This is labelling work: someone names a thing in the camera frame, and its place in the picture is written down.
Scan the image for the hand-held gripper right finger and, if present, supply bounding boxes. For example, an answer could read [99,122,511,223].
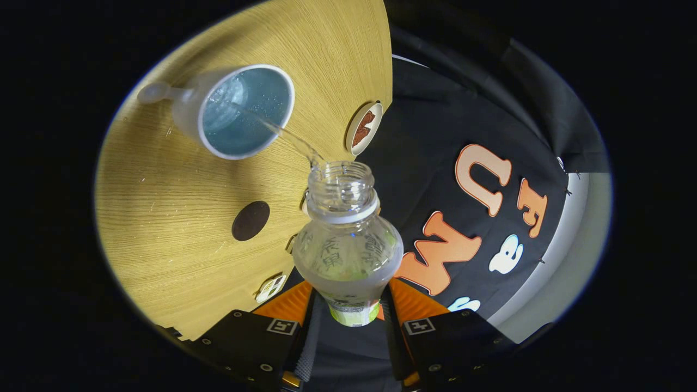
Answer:
[381,278,518,388]

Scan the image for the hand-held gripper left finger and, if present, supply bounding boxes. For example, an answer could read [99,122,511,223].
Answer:
[185,280,316,390]

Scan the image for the dark round coaster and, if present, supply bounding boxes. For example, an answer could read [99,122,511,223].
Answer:
[231,201,271,242]

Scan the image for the clear plastic juice bottle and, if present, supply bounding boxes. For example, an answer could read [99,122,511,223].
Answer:
[292,161,405,327]

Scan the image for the white cup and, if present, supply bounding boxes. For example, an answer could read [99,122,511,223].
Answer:
[136,64,296,161]

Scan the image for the white divided dish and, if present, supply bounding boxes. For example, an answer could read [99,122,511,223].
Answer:
[255,274,288,304]

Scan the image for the wooden table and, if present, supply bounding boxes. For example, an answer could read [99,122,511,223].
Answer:
[94,0,394,341]

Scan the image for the row of black cloth clips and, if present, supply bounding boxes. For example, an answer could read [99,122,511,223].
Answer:
[536,169,580,265]

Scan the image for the small round white plate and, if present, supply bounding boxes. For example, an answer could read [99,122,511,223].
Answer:
[345,102,383,156]

